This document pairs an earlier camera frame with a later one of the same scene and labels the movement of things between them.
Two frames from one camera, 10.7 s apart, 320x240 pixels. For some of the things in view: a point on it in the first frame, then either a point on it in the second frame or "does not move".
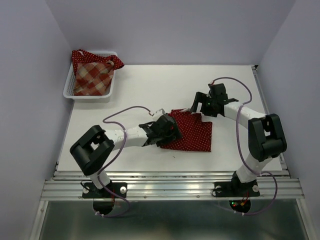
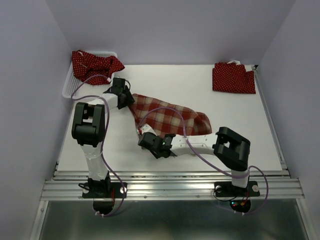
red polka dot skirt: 196,135 → 233,78
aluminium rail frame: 182,185 does not move
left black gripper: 172,133 → 129,100
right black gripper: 201,97 → 155,155
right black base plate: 236,189 does not move
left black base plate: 90,191 does not move
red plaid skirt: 93,78 → 167,121
